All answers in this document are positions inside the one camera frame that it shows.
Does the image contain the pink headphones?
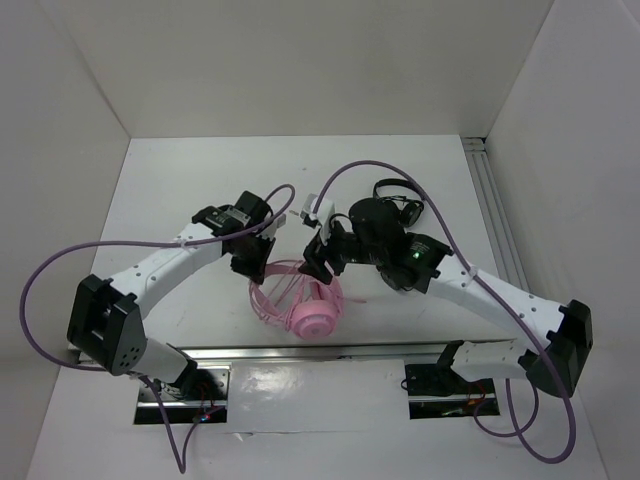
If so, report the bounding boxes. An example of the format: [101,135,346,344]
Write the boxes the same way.
[248,259,366,341]

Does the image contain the aluminium rail right side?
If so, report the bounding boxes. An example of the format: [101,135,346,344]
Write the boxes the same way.
[461,138,530,292]

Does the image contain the aluminium rail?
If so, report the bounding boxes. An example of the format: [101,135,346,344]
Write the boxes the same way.
[70,339,459,375]
[461,138,530,292]

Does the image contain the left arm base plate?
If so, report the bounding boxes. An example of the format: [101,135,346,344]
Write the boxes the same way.
[133,365,231,425]

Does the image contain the lower black headphones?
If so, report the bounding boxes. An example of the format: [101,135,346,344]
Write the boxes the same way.
[378,267,416,291]

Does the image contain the black headphones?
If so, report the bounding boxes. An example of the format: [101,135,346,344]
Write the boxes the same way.
[372,178,425,229]
[378,267,416,291]

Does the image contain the aluminium rail front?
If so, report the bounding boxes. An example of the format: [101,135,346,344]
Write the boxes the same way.
[70,339,459,375]

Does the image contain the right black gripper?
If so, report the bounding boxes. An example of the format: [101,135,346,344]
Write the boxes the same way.
[297,215,385,285]

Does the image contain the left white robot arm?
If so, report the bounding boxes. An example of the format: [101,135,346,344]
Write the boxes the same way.
[67,191,277,399]

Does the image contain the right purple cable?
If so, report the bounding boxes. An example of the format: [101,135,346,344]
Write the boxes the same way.
[314,160,579,464]

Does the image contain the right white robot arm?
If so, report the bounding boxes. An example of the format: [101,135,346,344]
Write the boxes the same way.
[299,194,593,398]

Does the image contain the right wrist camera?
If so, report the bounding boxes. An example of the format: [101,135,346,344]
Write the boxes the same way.
[300,194,336,244]

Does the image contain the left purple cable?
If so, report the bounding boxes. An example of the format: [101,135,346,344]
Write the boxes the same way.
[19,184,296,474]

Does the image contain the upper black headphones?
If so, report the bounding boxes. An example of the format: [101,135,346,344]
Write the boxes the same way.
[372,178,425,229]

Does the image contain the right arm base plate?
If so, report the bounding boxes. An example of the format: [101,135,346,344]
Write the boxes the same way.
[400,364,500,420]

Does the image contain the purple cable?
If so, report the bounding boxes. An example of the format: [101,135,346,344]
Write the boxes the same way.
[314,160,579,464]
[19,184,296,474]

